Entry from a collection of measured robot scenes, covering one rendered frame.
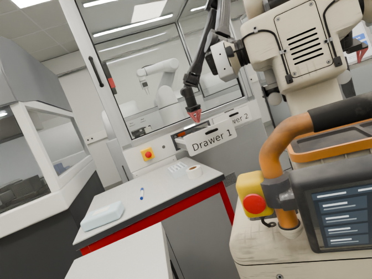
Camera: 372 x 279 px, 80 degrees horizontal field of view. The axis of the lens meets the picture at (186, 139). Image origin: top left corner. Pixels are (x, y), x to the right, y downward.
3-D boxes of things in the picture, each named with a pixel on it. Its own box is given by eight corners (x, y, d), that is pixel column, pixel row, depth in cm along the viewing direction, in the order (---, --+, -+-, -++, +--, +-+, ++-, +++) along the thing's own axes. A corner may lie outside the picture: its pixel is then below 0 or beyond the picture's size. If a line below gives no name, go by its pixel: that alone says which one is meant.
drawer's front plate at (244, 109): (252, 119, 160) (247, 104, 159) (217, 133, 154) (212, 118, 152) (251, 119, 162) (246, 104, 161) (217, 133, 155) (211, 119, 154)
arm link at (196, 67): (211, -7, 104) (231, 2, 107) (208, -5, 109) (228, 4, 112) (181, 81, 118) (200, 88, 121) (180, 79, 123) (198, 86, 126)
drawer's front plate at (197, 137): (237, 136, 122) (231, 117, 121) (190, 156, 116) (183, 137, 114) (236, 136, 124) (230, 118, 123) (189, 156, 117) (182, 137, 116)
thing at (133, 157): (262, 117, 165) (256, 98, 162) (130, 172, 141) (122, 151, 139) (212, 121, 256) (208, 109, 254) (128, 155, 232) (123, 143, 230)
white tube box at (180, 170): (190, 172, 110) (187, 165, 109) (174, 179, 108) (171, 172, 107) (183, 168, 122) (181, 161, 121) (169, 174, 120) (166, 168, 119)
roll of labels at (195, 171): (185, 180, 101) (182, 171, 100) (194, 173, 106) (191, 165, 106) (197, 179, 97) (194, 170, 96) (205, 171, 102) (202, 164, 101)
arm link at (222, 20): (219, -27, 99) (238, -18, 102) (206, 0, 111) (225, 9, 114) (211, 41, 80) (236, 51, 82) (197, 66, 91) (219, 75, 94)
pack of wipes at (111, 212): (125, 208, 93) (121, 199, 93) (120, 219, 84) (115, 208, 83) (92, 221, 93) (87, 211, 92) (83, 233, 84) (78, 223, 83)
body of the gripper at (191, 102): (195, 106, 130) (191, 94, 128) (201, 107, 121) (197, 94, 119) (185, 110, 129) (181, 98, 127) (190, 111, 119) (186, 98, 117)
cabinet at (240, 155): (293, 211, 176) (263, 116, 164) (175, 278, 152) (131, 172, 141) (235, 182, 267) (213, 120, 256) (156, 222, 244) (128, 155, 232)
